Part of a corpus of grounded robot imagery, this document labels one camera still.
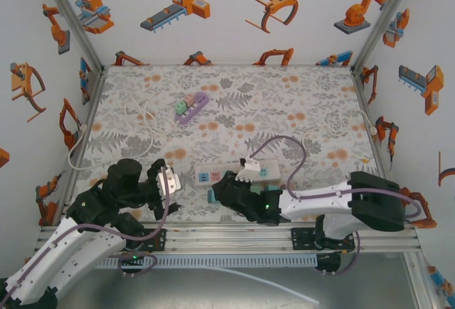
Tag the white power strip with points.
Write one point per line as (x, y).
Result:
(273, 174)

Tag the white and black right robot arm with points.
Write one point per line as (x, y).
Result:
(313, 206)

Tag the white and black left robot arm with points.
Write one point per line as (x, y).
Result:
(71, 259)

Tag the small green plug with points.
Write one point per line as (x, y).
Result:
(181, 108)

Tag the small pink plug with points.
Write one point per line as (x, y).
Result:
(191, 101)

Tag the purple power strip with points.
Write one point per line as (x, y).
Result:
(193, 112)

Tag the floral tablecloth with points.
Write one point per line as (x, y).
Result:
(249, 110)

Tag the thin white tube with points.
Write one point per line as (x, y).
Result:
(277, 284)

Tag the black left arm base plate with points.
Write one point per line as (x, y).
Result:
(158, 241)

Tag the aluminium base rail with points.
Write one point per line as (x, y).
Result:
(227, 239)

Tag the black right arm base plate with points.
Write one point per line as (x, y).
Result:
(302, 239)

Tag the aluminium side rail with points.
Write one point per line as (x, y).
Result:
(371, 124)
(83, 135)

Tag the aluminium frame post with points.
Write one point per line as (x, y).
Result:
(385, 21)
(71, 21)

